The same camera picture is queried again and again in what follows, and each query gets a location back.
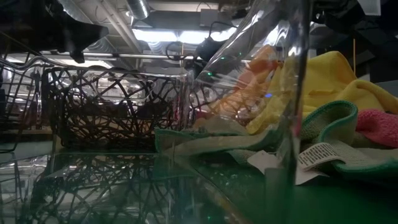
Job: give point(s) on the yellow microfiber towel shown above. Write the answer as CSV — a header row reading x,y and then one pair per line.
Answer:
x,y
326,77

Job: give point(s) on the bright ceiling light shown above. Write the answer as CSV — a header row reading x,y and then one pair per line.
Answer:
x,y
161,35

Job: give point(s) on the grey box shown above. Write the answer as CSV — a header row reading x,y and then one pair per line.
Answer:
x,y
210,18

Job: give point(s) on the pink microfiber towel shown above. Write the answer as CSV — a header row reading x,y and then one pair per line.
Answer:
x,y
379,127

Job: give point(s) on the white ceiling box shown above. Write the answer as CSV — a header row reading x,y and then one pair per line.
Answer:
x,y
370,7

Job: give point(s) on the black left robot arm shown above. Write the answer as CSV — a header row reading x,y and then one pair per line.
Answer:
x,y
46,25

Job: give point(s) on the sage towel with green hem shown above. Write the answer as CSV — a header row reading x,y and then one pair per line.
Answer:
x,y
335,121

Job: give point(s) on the orange microfiber towel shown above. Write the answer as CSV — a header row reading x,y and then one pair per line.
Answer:
x,y
258,68

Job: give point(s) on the silver ventilation duct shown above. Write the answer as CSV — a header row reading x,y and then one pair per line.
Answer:
x,y
138,7

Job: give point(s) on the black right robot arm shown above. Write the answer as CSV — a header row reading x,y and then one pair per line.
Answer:
x,y
342,18

